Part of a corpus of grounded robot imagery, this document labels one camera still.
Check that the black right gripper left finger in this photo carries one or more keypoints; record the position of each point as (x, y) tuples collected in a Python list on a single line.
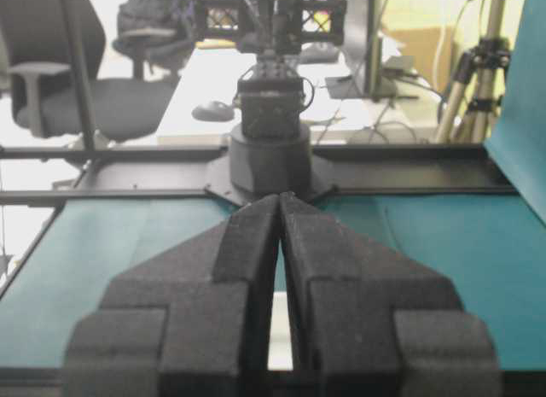
[(192, 321)]

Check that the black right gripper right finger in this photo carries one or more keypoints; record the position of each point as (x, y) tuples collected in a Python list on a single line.
[(370, 321)]

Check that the white plastic case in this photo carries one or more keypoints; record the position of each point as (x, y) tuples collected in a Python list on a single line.
[(280, 351)]

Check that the teal table mat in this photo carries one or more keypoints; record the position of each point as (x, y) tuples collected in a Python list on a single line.
[(492, 248)]

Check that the grey computer mouse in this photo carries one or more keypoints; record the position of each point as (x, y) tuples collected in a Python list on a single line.
[(215, 111)]

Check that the white desk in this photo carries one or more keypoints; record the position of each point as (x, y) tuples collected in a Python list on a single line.
[(274, 101)]

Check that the teal backdrop sheet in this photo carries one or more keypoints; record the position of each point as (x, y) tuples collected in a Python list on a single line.
[(517, 143)]

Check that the black office chair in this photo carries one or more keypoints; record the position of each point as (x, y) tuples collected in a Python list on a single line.
[(156, 33), (42, 89)]

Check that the black metal table frame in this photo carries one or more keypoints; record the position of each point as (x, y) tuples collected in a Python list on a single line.
[(204, 174)]

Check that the grey camera tripod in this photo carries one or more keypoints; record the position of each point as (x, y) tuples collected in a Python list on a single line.
[(471, 105)]

